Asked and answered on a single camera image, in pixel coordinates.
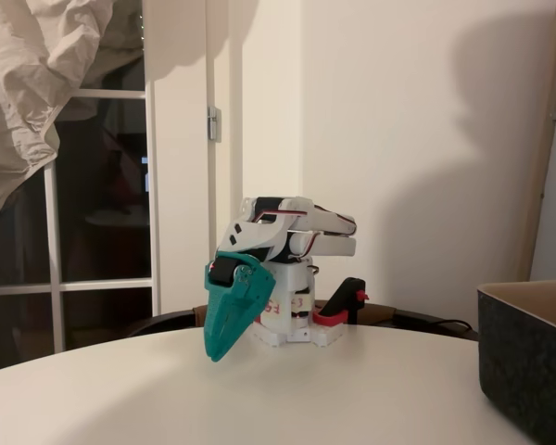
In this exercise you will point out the teal gripper black servo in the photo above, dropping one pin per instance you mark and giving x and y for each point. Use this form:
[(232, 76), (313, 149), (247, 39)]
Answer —
[(232, 303)]

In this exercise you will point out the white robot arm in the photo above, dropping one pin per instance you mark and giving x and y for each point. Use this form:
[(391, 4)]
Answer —
[(324, 222)]

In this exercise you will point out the dark grey felt basket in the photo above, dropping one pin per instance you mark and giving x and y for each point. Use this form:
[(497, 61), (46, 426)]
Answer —
[(528, 361)]

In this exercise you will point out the white toy brick base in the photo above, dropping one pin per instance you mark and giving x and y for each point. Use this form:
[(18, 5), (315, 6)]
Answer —
[(278, 336)]

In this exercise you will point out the dark brown wooden chair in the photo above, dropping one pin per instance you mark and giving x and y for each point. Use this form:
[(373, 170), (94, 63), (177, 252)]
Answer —
[(167, 320)]

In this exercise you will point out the black clamp with red pad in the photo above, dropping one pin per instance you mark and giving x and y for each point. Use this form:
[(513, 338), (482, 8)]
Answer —
[(347, 296)]

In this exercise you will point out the silver door hinge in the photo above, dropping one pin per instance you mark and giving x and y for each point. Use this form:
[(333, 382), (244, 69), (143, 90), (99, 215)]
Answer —
[(214, 123)]

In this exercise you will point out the white framed glass door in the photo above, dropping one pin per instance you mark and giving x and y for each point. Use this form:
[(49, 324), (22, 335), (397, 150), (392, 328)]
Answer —
[(52, 232)]

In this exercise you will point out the beige crumpled curtain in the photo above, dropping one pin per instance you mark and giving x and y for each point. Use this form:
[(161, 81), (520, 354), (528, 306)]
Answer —
[(18, 69)]

